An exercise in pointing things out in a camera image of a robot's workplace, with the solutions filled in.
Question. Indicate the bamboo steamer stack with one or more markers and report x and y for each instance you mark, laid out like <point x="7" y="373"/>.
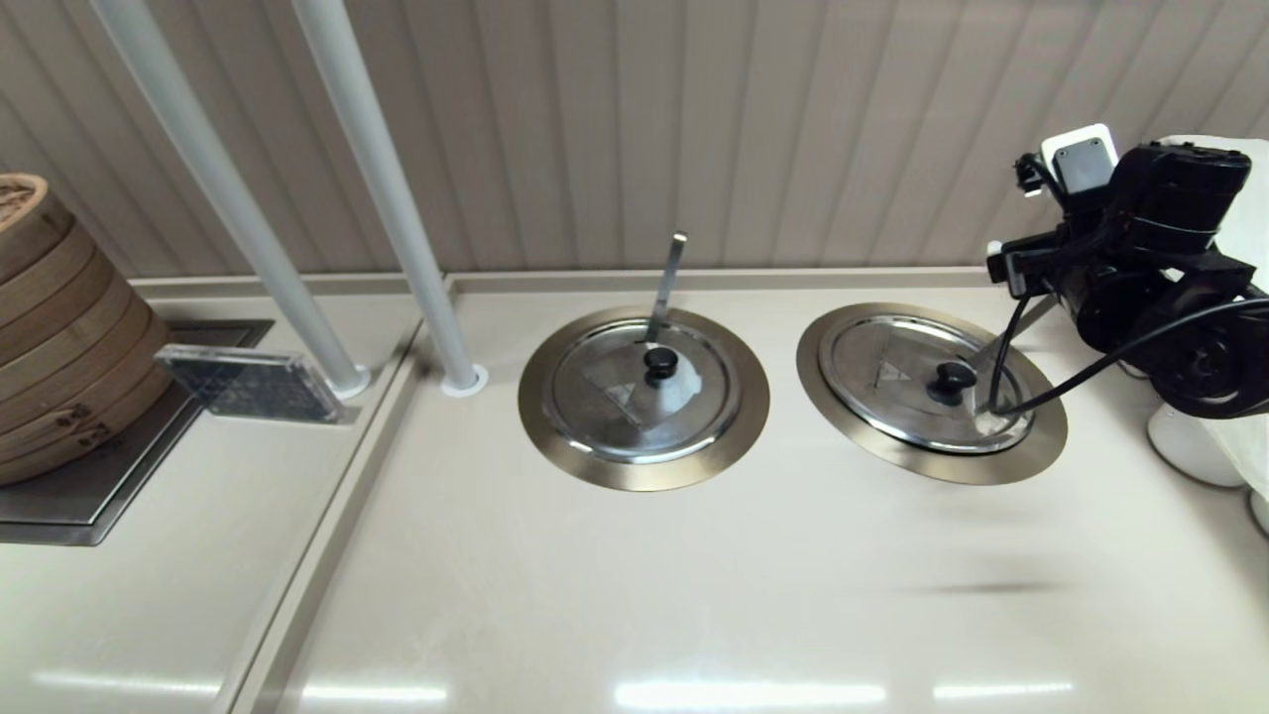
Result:
<point x="59" y="347"/>

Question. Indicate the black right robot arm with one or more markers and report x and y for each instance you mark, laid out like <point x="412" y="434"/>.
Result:
<point x="1190" y="347"/>

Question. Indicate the clear acrylic sign holder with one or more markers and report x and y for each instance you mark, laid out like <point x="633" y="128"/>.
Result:
<point x="248" y="385"/>

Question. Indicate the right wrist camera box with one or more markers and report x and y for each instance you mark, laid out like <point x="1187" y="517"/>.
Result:
<point x="1021" y="266"/>

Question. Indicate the white metal pole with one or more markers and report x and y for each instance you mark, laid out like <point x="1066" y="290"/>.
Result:
<point x="381" y="169"/>
<point x="217" y="169"/>

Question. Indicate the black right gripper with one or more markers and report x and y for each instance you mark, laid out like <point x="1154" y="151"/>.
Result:
<point x="1170" y="213"/>

